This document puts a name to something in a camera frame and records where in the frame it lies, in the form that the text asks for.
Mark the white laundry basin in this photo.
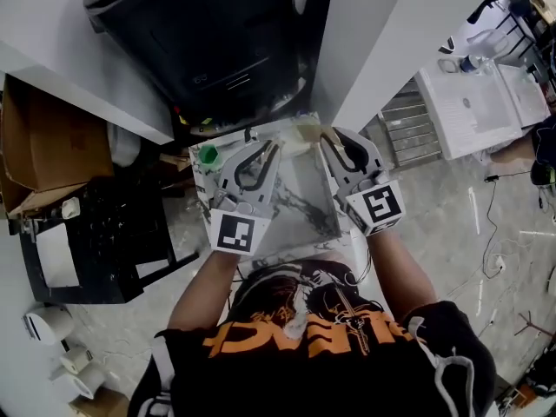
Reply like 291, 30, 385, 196
414, 56, 525, 161

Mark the marble sink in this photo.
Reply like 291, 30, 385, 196
188, 112, 362, 269

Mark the grey slatted grille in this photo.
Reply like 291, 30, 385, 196
376, 78, 444, 169

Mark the person's left forearm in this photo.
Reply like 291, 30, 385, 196
167, 249, 241, 332

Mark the small white container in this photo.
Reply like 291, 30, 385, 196
60, 196, 82, 221

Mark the black cable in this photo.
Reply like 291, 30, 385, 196
480, 170, 533, 280

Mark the white round bucket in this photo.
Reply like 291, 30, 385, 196
106, 123, 142, 169

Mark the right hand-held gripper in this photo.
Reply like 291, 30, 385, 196
319, 126, 407, 237

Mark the beige small box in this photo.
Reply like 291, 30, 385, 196
297, 121, 323, 146

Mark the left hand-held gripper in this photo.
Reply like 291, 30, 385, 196
209, 140, 284, 257

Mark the white paper roll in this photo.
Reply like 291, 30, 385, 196
49, 345, 108, 404

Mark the large black appliance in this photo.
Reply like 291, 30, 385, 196
83, 0, 336, 137

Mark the white plastic tray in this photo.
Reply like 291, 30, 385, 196
496, 61, 552, 129

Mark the small cardboard box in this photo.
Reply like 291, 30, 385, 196
68, 387, 131, 417

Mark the person's right forearm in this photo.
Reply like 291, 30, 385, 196
366, 228, 439, 321

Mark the black orange-print t-shirt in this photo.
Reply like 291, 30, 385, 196
129, 258, 499, 417

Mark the white round device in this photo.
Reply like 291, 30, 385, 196
21, 305, 76, 345

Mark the green cup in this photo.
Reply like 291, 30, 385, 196
198, 143, 224, 173

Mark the open cardboard box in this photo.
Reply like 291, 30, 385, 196
0, 74, 116, 219

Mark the blue-capped bottle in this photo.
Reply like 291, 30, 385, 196
459, 53, 484, 74

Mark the black stool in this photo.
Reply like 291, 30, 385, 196
7, 175, 201, 306

